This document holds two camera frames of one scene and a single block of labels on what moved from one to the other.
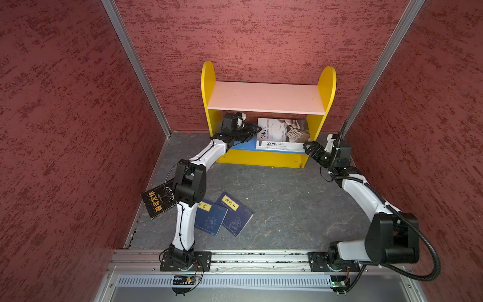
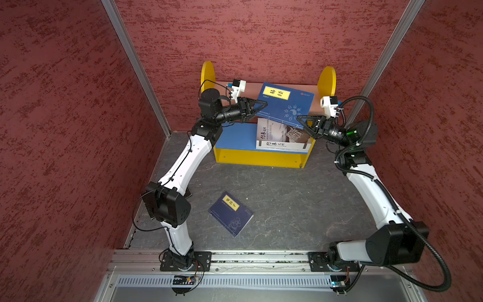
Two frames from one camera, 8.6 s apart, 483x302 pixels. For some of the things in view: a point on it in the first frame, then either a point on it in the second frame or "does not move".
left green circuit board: x=183 y=280 does not move
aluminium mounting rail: x=149 y=261 does not move
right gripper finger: x=318 y=160 to x=312 y=132
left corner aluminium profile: x=119 y=24 does not move
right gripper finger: x=308 y=145 to x=302 y=118
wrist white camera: x=329 y=143 to x=329 y=103
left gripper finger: x=249 y=138 to x=257 y=112
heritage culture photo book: x=283 y=130 does not move
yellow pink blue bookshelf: x=304 y=99 does not move
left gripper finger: x=255 y=128 to x=250 y=104
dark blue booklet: x=209 y=217 to x=285 y=104
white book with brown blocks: x=289 y=146 does not move
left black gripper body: x=241 y=133 to x=244 y=113
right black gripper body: x=328 y=160 to x=327 y=126
